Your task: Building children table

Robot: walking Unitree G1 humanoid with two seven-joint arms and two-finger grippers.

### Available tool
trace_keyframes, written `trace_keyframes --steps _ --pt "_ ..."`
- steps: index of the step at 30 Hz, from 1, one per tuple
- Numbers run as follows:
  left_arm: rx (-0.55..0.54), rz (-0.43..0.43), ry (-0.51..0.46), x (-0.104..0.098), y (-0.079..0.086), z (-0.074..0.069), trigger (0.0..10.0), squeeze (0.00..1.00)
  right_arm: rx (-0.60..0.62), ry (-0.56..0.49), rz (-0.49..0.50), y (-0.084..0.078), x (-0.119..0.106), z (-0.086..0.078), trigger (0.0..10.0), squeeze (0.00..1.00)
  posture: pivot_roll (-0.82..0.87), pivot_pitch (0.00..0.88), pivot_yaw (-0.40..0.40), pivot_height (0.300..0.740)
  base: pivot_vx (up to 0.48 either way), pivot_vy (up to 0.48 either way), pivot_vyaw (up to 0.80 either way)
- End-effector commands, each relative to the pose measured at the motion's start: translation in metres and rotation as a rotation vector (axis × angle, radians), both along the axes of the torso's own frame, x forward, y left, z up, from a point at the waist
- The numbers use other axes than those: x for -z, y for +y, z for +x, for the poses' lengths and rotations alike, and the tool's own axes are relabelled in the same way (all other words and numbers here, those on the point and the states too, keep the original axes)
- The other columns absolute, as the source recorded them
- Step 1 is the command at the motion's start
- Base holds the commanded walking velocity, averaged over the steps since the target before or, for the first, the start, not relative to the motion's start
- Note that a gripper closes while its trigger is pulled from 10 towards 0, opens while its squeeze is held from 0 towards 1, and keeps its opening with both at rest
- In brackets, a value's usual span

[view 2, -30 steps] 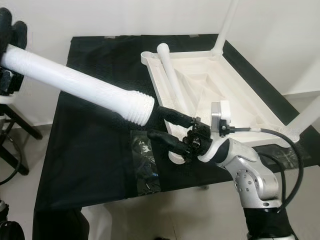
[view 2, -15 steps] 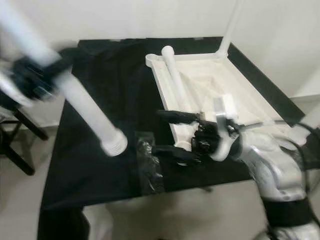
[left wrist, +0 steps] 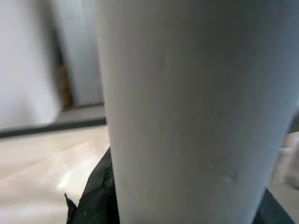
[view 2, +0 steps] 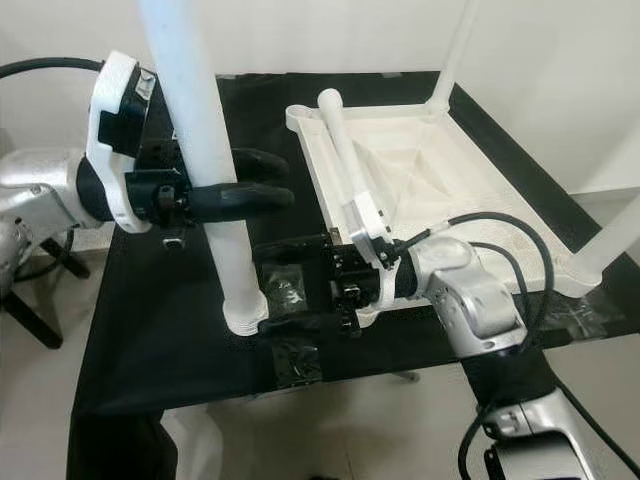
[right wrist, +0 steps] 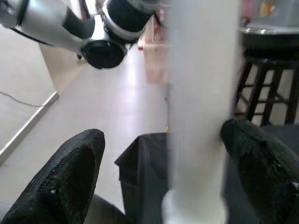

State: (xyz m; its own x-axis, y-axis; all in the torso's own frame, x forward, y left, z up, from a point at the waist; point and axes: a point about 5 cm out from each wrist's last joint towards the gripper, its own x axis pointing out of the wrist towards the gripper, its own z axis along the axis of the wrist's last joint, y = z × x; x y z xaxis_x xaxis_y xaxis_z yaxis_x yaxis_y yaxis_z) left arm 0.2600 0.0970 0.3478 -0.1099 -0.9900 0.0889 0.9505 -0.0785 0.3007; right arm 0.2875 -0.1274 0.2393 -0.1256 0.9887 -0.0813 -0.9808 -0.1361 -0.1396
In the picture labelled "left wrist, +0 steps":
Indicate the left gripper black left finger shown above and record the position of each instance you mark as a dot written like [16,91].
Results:
[98,198]

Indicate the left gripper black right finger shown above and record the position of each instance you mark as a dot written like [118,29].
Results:
[271,210]

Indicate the white plastic table leg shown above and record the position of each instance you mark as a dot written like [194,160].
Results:
[187,93]

